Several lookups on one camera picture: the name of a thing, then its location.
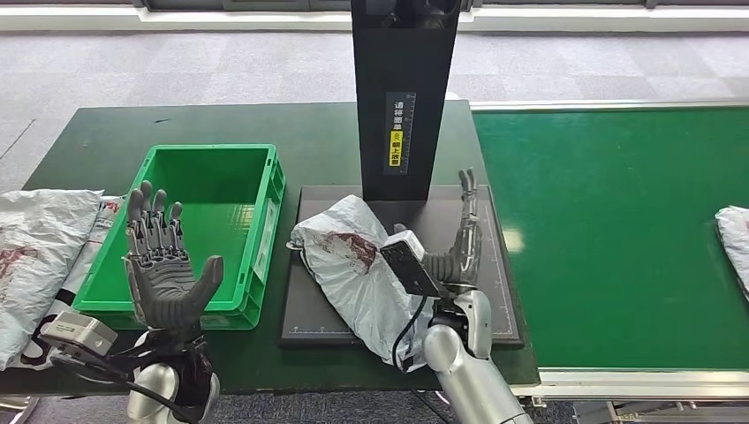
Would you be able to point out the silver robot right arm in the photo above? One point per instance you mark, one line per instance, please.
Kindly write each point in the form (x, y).
(462, 368)

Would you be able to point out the dark window frame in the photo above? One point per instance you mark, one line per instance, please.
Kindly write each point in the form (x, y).
(263, 5)

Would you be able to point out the white parcel bag black letters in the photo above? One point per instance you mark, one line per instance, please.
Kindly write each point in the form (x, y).
(99, 228)

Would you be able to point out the green conveyor belt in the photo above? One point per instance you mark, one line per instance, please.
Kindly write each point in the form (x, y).
(614, 234)

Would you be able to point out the white parcel bag red print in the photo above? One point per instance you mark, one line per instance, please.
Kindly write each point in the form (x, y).
(736, 246)

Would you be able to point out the white window sill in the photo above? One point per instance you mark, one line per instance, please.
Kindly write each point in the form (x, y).
(175, 22)

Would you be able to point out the grey parcel bag red print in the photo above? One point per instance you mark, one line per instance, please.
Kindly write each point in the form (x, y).
(351, 281)

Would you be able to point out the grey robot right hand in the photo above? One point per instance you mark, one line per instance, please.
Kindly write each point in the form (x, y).
(462, 257)

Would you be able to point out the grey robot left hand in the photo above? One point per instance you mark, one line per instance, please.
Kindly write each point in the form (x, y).
(164, 287)

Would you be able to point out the black yellow label sticker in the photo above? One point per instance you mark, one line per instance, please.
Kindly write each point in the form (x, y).
(396, 146)

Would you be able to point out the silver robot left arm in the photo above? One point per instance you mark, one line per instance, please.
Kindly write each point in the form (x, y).
(146, 386)

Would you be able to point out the green plastic crate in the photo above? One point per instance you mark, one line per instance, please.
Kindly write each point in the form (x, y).
(222, 193)

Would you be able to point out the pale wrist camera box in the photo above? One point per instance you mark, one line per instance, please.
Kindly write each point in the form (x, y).
(79, 333)
(409, 266)

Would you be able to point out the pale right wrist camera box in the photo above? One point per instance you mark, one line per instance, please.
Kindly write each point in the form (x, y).
(409, 266)

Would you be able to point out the black inbound scanner machine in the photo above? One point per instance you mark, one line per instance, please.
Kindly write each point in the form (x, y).
(404, 70)

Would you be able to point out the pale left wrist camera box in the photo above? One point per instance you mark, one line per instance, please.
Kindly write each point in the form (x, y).
(79, 333)

